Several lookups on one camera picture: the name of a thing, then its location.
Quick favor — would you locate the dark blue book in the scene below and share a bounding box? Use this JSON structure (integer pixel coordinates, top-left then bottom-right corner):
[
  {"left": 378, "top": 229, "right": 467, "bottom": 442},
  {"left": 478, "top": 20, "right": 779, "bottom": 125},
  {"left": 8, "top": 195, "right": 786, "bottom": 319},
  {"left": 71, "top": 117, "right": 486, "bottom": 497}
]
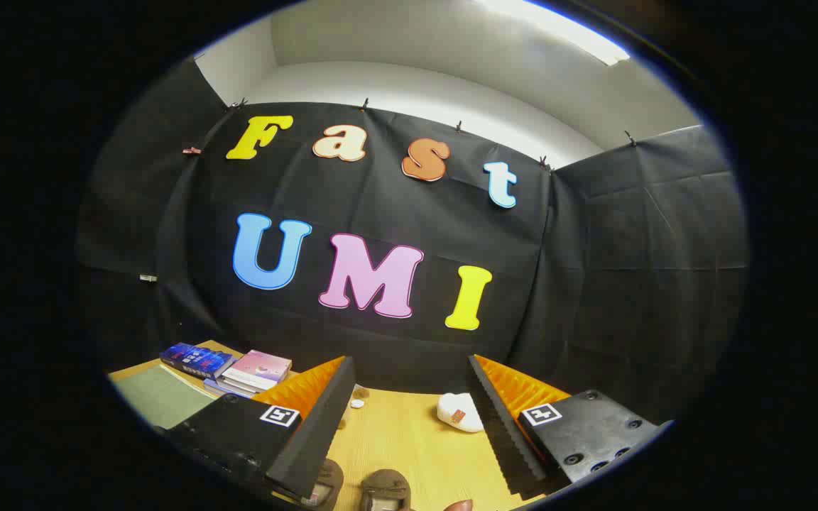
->
[{"left": 160, "top": 343, "right": 236, "bottom": 380}]

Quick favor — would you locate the light blue book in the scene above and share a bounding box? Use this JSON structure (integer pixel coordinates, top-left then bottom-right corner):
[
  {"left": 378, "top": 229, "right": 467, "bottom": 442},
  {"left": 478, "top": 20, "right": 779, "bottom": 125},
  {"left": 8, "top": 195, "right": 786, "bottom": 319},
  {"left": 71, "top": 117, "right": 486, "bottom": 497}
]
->
[{"left": 202, "top": 378, "right": 257, "bottom": 400}]

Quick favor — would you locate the white plush toy red label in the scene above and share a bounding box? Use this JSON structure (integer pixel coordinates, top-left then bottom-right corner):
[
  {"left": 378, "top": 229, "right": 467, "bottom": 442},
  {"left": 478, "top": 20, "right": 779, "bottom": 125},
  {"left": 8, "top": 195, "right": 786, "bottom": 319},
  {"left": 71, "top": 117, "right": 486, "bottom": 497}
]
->
[{"left": 437, "top": 392, "right": 486, "bottom": 434}]

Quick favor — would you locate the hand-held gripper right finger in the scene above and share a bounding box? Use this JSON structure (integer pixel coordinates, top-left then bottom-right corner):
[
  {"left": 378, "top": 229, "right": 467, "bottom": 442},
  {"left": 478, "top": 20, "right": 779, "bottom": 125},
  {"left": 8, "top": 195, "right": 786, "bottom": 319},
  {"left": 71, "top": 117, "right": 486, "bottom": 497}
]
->
[{"left": 467, "top": 353, "right": 675, "bottom": 500}]

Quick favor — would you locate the brown bread plush toy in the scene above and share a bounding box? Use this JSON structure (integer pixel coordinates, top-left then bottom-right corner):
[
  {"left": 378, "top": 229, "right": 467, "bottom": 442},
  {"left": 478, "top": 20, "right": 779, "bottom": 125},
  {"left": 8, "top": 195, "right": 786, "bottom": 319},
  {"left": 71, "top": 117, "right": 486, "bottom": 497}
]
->
[{"left": 338, "top": 384, "right": 371, "bottom": 431}]

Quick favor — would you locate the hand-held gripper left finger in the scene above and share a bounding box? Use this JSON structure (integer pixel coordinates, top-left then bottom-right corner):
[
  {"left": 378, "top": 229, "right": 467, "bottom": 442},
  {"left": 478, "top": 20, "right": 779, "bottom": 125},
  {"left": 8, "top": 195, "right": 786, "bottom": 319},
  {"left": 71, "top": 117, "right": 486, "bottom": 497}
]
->
[{"left": 166, "top": 356, "right": 358, "bottom": 501}]

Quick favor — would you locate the grey white book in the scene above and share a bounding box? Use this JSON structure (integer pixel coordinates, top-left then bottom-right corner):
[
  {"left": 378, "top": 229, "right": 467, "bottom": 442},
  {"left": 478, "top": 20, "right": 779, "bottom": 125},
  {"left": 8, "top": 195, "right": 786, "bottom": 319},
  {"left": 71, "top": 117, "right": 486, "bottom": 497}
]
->
[{"left": 216, "top": 373, "right": 268, "bottom": 396}]

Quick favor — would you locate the brown fuzzy shoe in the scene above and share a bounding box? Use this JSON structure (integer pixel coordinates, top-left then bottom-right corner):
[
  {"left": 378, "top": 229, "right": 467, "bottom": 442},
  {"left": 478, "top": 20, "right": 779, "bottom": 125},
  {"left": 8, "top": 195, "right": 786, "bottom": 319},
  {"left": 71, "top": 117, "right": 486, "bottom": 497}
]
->
[
  {"left": 359, "top": 468, "right": 414, "bottom": 511},
  {"left": 301, "top": 458, "right": 345, "bottom": 509}
]

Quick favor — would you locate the pink cover book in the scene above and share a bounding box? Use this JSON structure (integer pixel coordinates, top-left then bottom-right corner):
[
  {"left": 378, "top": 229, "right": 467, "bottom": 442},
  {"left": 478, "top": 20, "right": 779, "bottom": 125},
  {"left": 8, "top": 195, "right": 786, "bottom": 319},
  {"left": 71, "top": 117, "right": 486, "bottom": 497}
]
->
[{"left": 221, "top": 349, "right": 293, "bottom": 392}]

